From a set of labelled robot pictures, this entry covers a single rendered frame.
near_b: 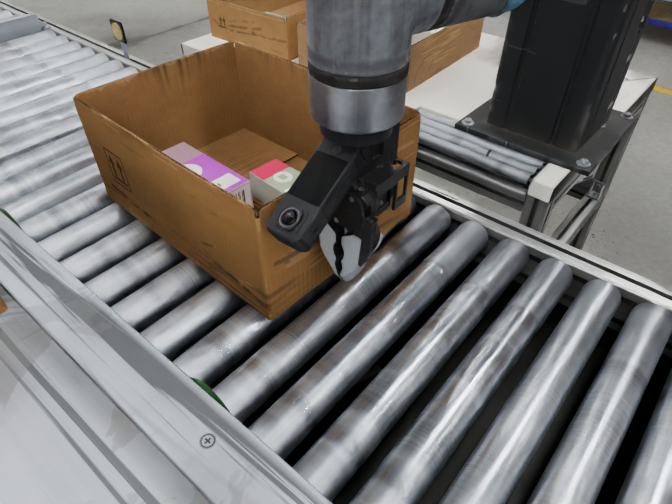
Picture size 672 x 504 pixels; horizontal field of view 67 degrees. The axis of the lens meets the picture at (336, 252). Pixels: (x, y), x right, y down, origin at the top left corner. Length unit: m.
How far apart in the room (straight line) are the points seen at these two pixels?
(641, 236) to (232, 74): 1.68
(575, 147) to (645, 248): 1.20
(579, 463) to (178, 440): 0.38
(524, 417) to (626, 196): 1.89
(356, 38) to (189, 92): 0.53
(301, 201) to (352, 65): 0.13
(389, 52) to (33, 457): 0.40
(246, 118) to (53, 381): 0.65
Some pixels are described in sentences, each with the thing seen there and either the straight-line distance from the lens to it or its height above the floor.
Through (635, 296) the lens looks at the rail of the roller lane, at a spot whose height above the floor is 0.74.
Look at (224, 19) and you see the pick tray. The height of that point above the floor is 0.80.
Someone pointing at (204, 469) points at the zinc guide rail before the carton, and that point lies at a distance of 0.39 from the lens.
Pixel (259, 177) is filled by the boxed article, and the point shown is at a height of 0.80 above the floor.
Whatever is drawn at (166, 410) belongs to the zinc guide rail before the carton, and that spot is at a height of 0.89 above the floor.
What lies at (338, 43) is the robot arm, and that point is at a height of 1.09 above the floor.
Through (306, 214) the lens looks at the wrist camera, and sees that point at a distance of 0.47.
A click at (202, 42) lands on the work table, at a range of 1.47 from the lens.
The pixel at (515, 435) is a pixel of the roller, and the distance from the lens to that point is 0.58.
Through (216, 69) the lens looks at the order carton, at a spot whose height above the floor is 0.88.
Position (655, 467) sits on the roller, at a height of 0.75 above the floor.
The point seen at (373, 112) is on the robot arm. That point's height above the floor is 1.03.
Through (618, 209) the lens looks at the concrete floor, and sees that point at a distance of 2.32.
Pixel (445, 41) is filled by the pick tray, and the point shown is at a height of 0.82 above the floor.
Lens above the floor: 1.23
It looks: 42 degrees down
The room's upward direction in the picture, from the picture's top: straight up
